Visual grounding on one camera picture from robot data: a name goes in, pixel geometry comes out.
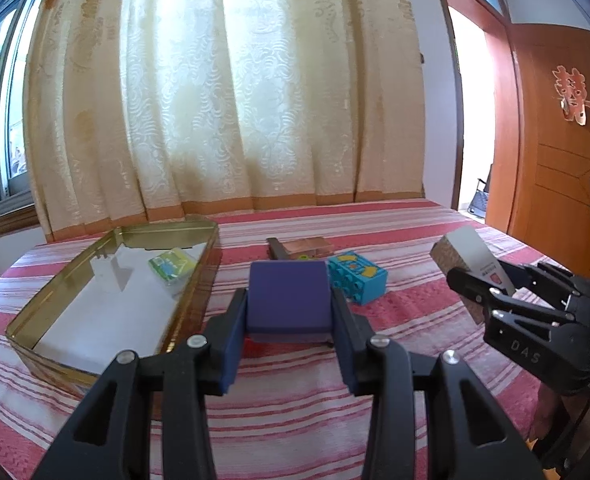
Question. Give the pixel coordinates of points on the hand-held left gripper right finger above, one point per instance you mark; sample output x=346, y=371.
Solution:
x=347, y=350

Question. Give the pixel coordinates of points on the white paper liner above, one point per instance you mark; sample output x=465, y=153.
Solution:
x=105, y=320

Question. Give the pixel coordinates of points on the teal building block yellow print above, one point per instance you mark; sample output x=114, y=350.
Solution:
x=360, y=272

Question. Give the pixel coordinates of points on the clear plastic box green card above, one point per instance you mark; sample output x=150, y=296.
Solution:
x=171, y=266

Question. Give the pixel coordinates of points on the folding chair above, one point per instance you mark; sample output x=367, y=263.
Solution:
x=480, y=200

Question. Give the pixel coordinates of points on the wooden window sill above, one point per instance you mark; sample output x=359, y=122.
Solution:
x=5, y=220

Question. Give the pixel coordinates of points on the cream patterned curtain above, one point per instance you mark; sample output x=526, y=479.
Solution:
x=225, y=85

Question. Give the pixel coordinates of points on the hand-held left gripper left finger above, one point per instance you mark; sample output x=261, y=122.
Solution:
x=230, y=355

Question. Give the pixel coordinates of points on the red paper door decoration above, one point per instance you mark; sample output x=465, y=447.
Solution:
x=575, y=90

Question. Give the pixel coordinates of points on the purple block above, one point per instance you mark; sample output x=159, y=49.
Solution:
x=290, y=300

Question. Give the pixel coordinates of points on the gold metal tin box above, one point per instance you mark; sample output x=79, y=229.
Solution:
x=45, y=362

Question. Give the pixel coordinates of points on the orange wooden door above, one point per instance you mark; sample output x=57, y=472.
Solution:
x=540, y=160

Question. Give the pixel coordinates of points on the white box pink label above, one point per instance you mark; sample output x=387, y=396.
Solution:
x=467, y=255

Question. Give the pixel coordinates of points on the pink striped bed cover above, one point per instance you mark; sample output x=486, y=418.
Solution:
x=300, y=435

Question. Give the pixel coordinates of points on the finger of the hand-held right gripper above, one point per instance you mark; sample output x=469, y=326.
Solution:
x=525, y=340
x=550, y=280

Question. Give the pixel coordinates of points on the dark brown comb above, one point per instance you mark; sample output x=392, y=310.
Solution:
x=276, y=250

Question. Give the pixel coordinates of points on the wooden door frame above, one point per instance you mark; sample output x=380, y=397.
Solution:
x=500, y=110

